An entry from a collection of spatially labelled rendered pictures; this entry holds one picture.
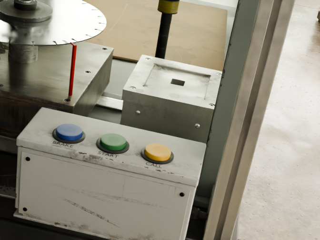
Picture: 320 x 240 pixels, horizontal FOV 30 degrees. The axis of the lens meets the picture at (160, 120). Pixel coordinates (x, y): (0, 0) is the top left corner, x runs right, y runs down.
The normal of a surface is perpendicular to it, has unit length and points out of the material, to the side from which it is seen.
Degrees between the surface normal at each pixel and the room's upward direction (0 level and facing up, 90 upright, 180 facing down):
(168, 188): 90
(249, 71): 90
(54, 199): 90
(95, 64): 0
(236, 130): 90
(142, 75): 0
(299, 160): 0
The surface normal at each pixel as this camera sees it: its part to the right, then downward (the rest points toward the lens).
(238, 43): -0.17, 0.45
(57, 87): 0.15, -0.87
